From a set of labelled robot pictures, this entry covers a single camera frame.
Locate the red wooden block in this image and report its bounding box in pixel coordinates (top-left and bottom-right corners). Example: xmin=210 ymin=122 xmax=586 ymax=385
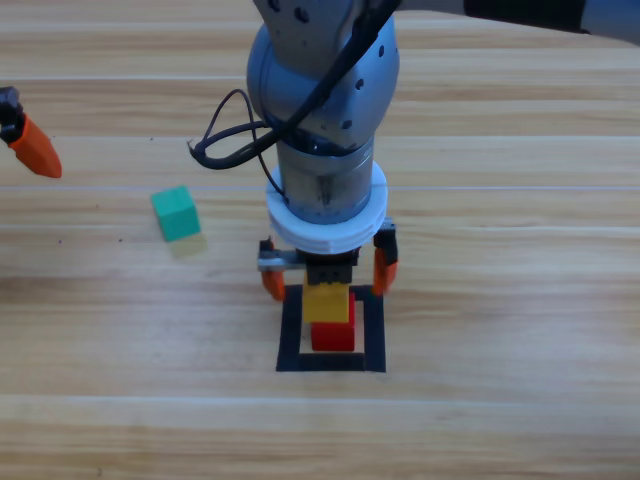
xmin=310 ymin=292 xmax=357 ymax=353

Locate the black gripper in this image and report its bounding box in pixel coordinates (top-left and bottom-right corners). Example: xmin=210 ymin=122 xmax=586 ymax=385
xmin=257 ymin=219 xmax=400 ymax=303
xmin=0 ymin=85 xmax=64 ymax=180

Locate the green wooden block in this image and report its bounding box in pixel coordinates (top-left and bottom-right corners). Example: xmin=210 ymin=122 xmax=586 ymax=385
xmin=150 ymin=185 xmax=202 ymax=244

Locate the thick black camera cable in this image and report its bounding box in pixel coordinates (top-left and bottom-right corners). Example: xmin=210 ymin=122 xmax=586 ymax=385
xmin=187 ymin=0 xmax=401 ymax=171

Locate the yellow wooden block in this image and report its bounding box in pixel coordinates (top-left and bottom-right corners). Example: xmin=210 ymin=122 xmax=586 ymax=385
xmin=302 ymin=282 xmax=350 ymax=325

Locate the black tape square outline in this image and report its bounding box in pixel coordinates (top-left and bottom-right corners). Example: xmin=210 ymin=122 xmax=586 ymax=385
xmin=275 ymin=283 xmax=388 ymax=375

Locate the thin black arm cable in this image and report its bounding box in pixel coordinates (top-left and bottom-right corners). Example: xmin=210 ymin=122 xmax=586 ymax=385
xmin=202 ymin=88 xmax=292 ymax=205

